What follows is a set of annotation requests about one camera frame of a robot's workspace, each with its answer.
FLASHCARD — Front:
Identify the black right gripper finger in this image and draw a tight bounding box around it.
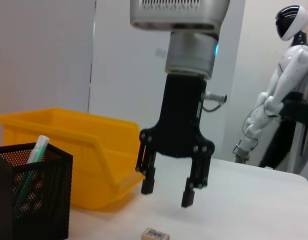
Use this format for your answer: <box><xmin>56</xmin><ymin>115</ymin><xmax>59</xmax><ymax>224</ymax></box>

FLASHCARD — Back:
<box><xmin>135</xmin><ymin>134</ymin><xmax>157</xmax><ymax>195</ymax></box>
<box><xmin>180</xmin><ymin>147</ymin><xmax>213</xmax><ymax>209</ymax></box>

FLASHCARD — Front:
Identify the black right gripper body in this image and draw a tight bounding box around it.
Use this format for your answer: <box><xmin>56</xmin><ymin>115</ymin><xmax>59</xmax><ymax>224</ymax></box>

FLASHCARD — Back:
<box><xmin>139</xmin><ymin>74</ymin><xmax>215</xmax><ymax>159</ymax></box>

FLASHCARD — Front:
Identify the beige eraser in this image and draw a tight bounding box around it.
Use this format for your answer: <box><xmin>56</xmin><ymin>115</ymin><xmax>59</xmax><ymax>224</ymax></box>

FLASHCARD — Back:
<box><xmin>141</xmin><ymin>227</ymin><xmax>171</xmax><ymax>240</ymax></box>

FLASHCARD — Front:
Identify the black mesh pen holder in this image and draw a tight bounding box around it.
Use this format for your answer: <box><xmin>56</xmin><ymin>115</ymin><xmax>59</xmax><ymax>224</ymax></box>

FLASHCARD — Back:
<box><xmin>0</xmin><ymin>142</ymin><xmax>74</xmax><ymax>240</ymax></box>

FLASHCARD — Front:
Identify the yellow plastic bin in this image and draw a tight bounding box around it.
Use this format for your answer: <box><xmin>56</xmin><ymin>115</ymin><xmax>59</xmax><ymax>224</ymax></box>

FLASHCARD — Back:
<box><xmin>0</xmin><ymin>107</ymin><xmax>146</xmax><ymax>211</ymax></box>

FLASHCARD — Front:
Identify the black background box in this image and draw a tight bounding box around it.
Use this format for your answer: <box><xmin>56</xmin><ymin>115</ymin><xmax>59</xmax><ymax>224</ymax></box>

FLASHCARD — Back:
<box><xmin>280</xmin><ymin>91</ymin><xmax>308</xmax><ymax>124</ymax></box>

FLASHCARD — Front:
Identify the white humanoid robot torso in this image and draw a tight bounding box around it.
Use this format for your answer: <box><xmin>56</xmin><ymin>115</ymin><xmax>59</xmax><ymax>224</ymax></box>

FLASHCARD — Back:
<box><xmin>258</xmin><ymin>31</ymin><xmax>308</xmax><ymax>175</ymax></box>

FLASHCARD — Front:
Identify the black white humanoid robot head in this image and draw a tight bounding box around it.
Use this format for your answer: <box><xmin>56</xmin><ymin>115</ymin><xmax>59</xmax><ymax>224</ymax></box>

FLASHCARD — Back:
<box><xmin>274</xmin><ymin>4</ymin><xmax>308</xmax><ymax>42</ymax></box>

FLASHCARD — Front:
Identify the right arm cable with plug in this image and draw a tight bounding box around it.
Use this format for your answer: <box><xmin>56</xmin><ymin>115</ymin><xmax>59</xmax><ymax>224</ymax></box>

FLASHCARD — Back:
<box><xmin>201</xmin><ymin>91</ymin><xmax>228</xmax><ymax>113</ymax></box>

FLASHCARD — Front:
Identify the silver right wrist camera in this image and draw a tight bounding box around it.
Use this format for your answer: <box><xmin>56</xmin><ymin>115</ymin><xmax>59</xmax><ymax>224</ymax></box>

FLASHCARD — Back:
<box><xmin>129</xmin><ymin>0</ymin><xmax>231</xmax><ymax>33</ymax></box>

